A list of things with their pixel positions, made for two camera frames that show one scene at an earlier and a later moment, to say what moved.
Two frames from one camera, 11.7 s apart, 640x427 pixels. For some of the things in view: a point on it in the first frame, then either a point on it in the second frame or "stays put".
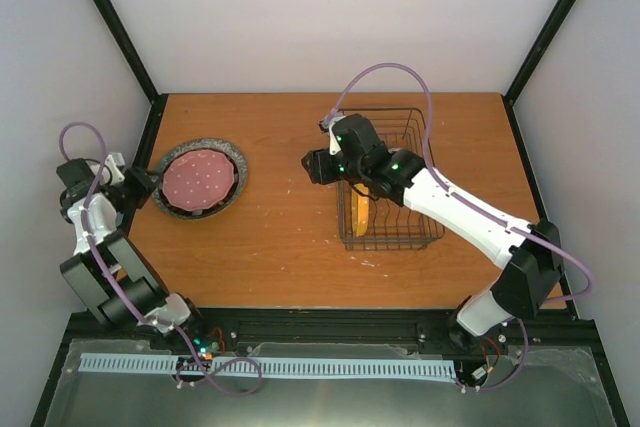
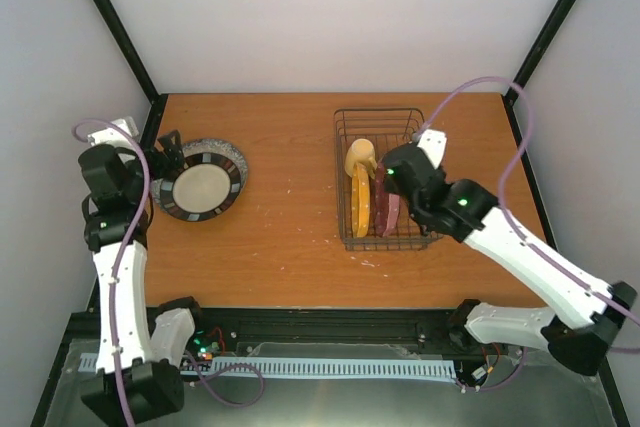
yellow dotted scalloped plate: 360,204 stays put
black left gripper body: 129,198 → 160,168
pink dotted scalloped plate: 197,180 → 387,205
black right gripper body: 353,170 → 389,186
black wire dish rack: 390,225 stays put
